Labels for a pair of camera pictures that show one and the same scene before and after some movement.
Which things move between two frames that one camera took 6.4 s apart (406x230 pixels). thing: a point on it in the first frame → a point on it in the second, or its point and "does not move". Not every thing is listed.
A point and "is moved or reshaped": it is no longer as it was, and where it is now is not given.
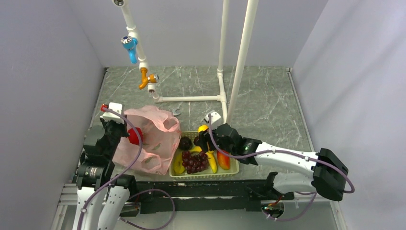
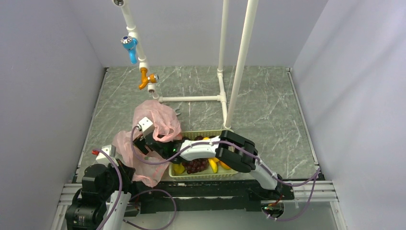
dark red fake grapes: x=194 y=163 does not move
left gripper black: x=123 y=126 → x=127 y=173
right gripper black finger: x=204 y=141 → x=140 y=144
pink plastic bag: x=161 y=135 is moved or reshaped
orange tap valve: x=152 y=78 does not move
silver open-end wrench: x=174 y=112 does not move
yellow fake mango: x=178 y=167 does not move
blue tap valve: x=130 y=43 does not move
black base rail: x=162 y=196 does not move
